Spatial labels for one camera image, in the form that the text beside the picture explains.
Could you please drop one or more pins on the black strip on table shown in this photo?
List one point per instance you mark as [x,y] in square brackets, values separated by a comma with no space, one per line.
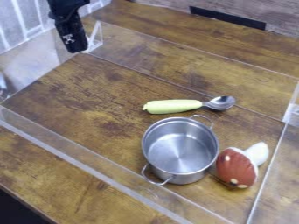
[228,18]

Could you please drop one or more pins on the small steel pot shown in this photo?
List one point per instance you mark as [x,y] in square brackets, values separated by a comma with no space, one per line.
[180,148]

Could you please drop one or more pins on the clear acrylic triangle bracket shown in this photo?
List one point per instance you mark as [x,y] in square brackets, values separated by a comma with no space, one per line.
[94,37]

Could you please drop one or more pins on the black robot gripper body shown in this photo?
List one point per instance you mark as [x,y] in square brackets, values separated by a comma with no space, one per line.
[62,8]

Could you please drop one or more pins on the red plush mushroom toy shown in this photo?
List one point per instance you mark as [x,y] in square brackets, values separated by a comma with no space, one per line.
[236,165]

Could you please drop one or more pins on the clear acrylic front barrier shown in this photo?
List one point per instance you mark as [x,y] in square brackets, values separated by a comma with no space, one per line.
[156,196]

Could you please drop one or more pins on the clear acrylic right barrier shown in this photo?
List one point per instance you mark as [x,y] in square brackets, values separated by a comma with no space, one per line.
[276,203]

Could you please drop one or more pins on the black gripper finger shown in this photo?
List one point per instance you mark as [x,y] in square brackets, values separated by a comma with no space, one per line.
[72,34]

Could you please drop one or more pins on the clear acrylic barrier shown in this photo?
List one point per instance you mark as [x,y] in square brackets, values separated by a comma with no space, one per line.
[156,196]
[276,203]

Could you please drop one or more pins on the green handled metal spoon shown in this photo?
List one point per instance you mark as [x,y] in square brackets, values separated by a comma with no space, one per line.
[179,105]

